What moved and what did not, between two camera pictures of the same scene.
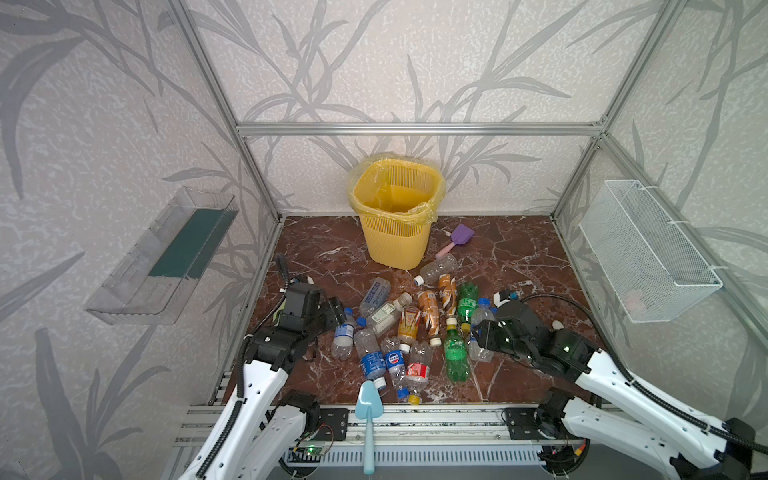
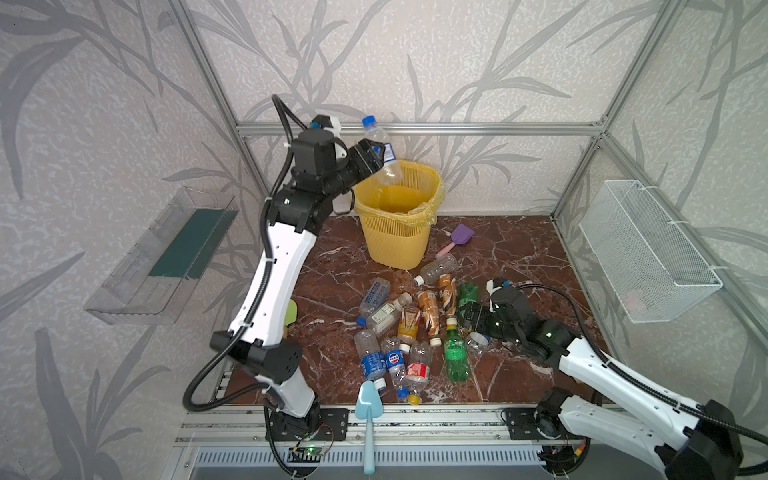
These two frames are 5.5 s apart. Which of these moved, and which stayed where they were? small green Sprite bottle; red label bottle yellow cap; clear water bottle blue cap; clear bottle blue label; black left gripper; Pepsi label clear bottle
Moved: black left gripper; clear water bottle blue cap
Stayed: clear bottle blue label; red label bottle yellow cap; Pepsi label clear bottle; small green Sprite bottle
